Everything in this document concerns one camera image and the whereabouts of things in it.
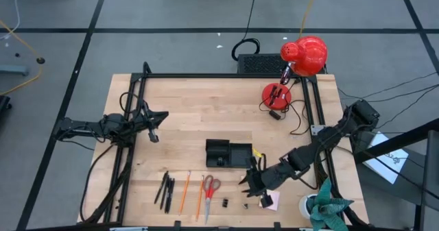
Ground white floor cable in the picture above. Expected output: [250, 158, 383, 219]
[0, 0, 21, 40]

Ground thin black floor cable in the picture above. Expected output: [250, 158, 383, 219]
[337, 71, 439, 100]
[342, 83, 439, 104]

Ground black camera mount beam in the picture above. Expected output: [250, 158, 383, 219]
[353, 117, 439, 231]

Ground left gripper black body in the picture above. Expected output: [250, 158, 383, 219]
[136, 101, 161, 144]

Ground black coiled floor cable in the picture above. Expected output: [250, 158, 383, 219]
[231, 0, 261, 62]

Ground grey metal floor bar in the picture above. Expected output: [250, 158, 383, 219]
[0, 64, 30, 77]

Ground red desk lamp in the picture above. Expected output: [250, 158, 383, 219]
[261, 35, 329, 111]

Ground orange pencil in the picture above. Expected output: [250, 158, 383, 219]
[178, 170, 191, 215]
[195, 175, 205, 222]

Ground green plant in white pot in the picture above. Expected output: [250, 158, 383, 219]
[298, 178, 355, 231]

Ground red handled scissors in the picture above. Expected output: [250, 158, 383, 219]
[202, 175, 222, 225]

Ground black mesh computer case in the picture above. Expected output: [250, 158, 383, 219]
[236, 53, 327, 75]

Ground black metal rig frame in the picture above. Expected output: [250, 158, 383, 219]
[77, 61, 370, 231]

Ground black mesh desk organizer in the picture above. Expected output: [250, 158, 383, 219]
[205, 138, 254, 169]

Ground pink sticky note pad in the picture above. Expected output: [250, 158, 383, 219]
[259, 189, 281, 212]

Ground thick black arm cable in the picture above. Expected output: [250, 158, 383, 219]
[79, 143, 116, 223]

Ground yellow floor cable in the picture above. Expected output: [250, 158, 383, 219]
[0, 20, 44, 97]
[300, 0, 320, 38]

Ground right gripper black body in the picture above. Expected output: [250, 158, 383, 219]
[249, 153, 286, 209]

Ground black caster foot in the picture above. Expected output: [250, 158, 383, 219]
[0, 95, 12, 119]

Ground black lamp cable with switch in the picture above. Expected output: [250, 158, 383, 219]
[257, 78, 311, 136]

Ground white paper sheet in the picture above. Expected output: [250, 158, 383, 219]
[363, 131, 410, 185]

